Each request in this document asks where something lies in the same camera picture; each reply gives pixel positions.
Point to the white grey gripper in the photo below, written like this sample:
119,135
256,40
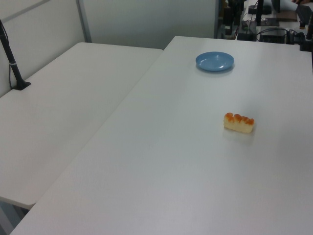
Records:
236,3

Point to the toasted bread loaf piece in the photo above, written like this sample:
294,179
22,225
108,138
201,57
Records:
238,126

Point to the blue round plate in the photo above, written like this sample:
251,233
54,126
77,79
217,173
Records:
215,61

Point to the small black electronics unit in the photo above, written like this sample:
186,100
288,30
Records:
245,36

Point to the black pole with round base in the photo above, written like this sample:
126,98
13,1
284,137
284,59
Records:
259,12

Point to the black box device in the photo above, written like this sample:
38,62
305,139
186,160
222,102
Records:
272,36

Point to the brown flat board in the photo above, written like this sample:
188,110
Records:
287,16

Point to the black angled device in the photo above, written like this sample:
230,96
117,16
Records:
303,14

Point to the black pole stand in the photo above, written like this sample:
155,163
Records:
14,71

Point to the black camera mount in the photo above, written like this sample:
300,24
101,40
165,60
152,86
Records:
304,45

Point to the grey metal partition post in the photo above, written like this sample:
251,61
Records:
84,19

